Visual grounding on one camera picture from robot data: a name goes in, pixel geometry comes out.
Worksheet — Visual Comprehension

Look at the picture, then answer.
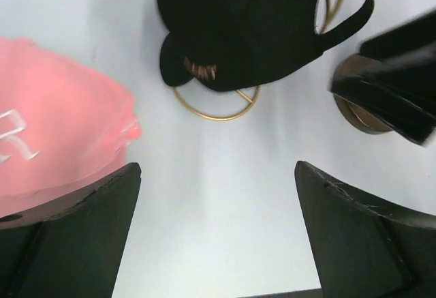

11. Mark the wooden mannequin head stand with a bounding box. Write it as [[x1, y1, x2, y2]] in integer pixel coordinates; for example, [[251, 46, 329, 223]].
[[332, 53, 393, 135]]

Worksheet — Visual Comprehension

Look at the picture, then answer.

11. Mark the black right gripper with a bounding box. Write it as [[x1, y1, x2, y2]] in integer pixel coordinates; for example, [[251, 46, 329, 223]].
[[330, 13, 435, 146]]

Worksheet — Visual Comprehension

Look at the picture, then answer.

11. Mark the gold wire hat stand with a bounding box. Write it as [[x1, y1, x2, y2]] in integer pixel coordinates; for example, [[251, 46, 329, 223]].
[[172, 0, 343, 122]]

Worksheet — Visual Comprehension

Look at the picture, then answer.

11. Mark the black cap with gold lettering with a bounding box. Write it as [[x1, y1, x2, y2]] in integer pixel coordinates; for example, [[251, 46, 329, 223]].
[[157, 0, 374, 92]]

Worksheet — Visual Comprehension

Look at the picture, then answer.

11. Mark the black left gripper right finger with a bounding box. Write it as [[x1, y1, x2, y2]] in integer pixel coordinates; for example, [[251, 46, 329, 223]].
[[294, 161, 435, 297]]

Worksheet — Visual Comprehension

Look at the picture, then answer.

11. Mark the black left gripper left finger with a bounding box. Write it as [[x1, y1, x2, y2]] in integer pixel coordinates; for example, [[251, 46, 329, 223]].
[[1, 162, 141, 298]]

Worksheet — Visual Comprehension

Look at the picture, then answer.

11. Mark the pink sport cap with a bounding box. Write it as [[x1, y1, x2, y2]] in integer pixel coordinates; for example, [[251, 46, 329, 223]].
[[1, 38, 142, 217]]

